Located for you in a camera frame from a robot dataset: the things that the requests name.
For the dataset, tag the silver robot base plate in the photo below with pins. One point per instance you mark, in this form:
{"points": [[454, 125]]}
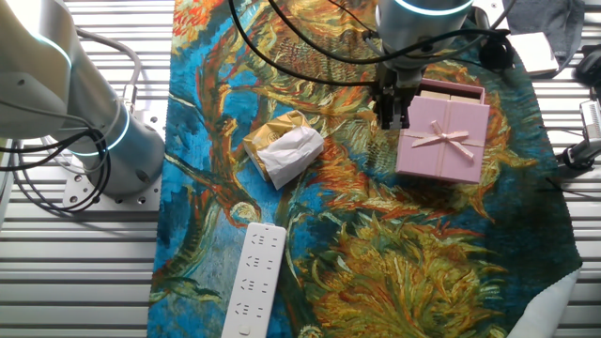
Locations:
{"points": [[150, 195]]}

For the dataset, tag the pink inner gift box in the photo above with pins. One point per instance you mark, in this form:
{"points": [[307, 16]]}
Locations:
{"points": [[451, 84]]}

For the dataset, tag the black rounded device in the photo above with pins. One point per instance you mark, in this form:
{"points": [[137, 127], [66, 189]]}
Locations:
{"points": [[590, 68]]}

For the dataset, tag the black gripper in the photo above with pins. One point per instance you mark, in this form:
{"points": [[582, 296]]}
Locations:
{"points": [[387, 82]]}

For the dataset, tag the pink casing with bow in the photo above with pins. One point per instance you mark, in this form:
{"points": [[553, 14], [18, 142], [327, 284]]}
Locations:
{"points": [[422, 159]]}

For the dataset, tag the small silver camera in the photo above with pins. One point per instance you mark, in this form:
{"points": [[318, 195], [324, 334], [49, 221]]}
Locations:
{"points": [[592, 119]]}

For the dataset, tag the gold tissue pack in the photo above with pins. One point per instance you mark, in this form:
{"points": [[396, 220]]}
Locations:
{"points": [[286, 155]]}

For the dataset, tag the flat white box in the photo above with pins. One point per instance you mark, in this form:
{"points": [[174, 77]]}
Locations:
{"points": [[535, 51]]}

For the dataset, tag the beige cardboard insert block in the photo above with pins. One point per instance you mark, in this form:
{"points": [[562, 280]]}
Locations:
{"points": [[434, 95], [465, 99]]}

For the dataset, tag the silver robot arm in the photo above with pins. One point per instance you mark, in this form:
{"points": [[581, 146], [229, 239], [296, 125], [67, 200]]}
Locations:
{"points": [[117, 141]]}

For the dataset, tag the sunflower painting print cloth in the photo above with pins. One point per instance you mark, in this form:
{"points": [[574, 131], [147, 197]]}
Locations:
{"points": [[375, 235]]}

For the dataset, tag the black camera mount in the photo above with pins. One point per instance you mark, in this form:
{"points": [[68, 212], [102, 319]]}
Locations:
{"points": [[580, 155]]}

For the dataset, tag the dark grey cloth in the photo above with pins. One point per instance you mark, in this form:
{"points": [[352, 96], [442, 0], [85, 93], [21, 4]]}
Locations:
{"points": [[549, 16]]}

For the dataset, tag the white power strip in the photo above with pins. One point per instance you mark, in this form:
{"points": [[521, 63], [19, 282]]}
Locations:
{"points": [[256, 281]]}

